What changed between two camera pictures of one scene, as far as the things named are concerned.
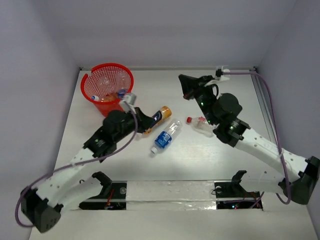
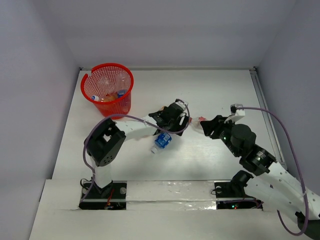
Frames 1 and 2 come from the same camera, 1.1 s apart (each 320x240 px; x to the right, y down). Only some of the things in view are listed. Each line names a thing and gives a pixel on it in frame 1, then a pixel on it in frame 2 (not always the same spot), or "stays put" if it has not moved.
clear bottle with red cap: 200,125 stays put
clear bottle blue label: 163,139 stays put
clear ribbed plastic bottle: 123,81 stays put
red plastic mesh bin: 106,84 stays put
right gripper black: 192,86 → 216,123
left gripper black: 140,117 → 175,122
